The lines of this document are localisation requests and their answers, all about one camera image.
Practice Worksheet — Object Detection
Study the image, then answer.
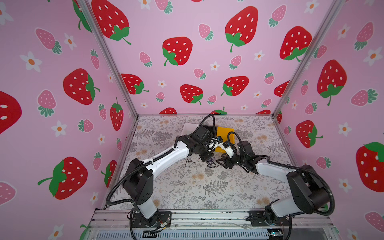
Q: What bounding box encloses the thin cable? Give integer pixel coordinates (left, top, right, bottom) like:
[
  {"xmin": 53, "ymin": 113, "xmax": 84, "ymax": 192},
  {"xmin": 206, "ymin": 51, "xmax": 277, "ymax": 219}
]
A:
[{"xmin": 184, "ymin": 158, "xmax": 202, "ymax": 169}]

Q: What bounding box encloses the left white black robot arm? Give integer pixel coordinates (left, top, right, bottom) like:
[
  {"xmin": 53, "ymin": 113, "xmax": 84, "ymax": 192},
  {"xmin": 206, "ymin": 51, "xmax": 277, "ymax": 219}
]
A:
[{"xmin": 106, "ymin": 114, "xmax": 223, "ymax": 235}]

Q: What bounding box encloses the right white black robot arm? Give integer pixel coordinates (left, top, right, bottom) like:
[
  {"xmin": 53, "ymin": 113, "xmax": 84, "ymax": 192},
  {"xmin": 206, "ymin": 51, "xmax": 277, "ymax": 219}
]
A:
[{"xmin": 212, "ymin": 137, "xmax": 335, "ymax": 226}]

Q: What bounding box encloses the white plastic bin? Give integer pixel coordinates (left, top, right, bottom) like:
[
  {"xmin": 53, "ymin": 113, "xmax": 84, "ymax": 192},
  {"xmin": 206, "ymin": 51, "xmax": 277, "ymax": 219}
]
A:
[{"xmin": 183, "ymin": 123, "xmax": 199, "ymax": 135}]

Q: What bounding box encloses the yellow plastic bin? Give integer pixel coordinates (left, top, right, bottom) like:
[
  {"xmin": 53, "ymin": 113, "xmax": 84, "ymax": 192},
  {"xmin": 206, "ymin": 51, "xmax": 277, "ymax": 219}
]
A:
[{"xmin": 216, "ymin": 127, "xmax": 235, "ymax": 144}]

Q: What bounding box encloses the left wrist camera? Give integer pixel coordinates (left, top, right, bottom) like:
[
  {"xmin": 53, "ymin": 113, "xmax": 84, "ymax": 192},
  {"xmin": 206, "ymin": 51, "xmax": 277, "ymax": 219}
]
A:
[{"xmin": 207, "ymin": 136, "xmax": 223, "ymax": 149}]

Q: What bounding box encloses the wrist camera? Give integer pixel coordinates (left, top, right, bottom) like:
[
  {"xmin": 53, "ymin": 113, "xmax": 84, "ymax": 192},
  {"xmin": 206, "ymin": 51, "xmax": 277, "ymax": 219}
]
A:
[
  {"xmin": 221, "ymin": 141, "xmax": 236, "ymax": 158},
  {"xmin": 207, "ymin": 136, "xmax": 223, "ymax": 149}
]

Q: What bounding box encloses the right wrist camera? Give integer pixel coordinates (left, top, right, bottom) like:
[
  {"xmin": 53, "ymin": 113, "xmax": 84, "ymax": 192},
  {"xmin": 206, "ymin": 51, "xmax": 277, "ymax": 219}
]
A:
[{"xmin": 221, "ymin": 141, "xmax": 236, "ymax": 158}]

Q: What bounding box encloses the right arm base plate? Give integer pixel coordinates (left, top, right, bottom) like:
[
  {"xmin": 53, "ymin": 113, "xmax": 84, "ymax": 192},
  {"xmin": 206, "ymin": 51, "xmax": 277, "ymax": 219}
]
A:
[{"xmin": 246, "ymin": 211, "xmax": 290, "ymax": 227}]

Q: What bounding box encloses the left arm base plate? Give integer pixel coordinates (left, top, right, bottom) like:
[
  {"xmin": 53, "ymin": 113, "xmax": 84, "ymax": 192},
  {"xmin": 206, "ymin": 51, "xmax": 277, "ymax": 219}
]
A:
[{"xmin": 130, "ymin": 211, "xmax": 172, "ymax": 228}]

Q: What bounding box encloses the aluminium rail frame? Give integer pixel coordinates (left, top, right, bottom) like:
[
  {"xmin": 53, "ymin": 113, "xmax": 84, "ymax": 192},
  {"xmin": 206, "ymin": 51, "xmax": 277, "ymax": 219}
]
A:
[{"xmin": 81, "ymin": 209, "xmax": 341, "ymax": 240}]

